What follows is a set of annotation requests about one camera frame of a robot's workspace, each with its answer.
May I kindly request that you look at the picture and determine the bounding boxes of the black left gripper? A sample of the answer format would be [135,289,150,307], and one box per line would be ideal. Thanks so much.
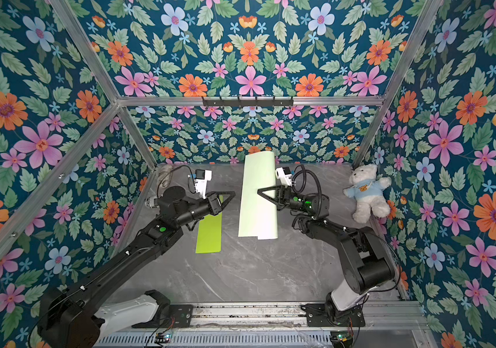
[171,191,233,229]

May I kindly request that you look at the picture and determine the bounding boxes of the pale green paper sheet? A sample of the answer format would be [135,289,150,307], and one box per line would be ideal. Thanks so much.
[239,152,278,240]

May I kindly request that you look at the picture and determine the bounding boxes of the bright lime green paper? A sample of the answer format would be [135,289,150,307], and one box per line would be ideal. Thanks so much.
[196,195,223,254]

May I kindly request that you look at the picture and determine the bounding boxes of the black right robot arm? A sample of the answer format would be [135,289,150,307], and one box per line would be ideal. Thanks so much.
[257,186,396,316]

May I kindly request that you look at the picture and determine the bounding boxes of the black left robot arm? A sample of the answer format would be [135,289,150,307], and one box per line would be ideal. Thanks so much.
[36,186,236,347]

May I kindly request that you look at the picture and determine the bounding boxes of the white teddy bear blue shirt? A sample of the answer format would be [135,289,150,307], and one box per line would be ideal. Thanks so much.
[344,164,392,224]

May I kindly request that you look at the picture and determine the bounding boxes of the left small circuit board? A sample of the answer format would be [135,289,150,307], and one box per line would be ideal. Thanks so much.
[153,333,172,345]

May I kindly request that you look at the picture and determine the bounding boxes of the small circuit board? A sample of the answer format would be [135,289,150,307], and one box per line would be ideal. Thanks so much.
[330,332,353,348]
[153,333,172,345]

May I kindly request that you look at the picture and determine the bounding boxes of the right small circuit board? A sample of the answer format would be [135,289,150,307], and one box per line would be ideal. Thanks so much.
[330,332,353,348]

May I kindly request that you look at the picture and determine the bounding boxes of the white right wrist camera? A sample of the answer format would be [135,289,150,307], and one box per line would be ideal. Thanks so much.
[275,167,292,187]

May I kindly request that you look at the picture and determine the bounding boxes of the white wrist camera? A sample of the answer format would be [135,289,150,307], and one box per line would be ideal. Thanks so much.
[193,169,212,200]
[275,167,292,187]

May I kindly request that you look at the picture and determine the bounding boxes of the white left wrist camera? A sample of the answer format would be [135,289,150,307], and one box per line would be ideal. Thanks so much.
[193,169,212,200]

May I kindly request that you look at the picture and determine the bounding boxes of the black hook rail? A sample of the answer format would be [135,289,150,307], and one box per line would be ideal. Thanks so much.
[201,97,294,108]

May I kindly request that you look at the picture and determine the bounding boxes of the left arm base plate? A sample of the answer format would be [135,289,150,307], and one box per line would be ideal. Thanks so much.
[133,304,194,329]

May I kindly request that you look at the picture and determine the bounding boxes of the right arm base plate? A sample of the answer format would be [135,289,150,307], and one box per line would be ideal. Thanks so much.
[301,302,365,328]

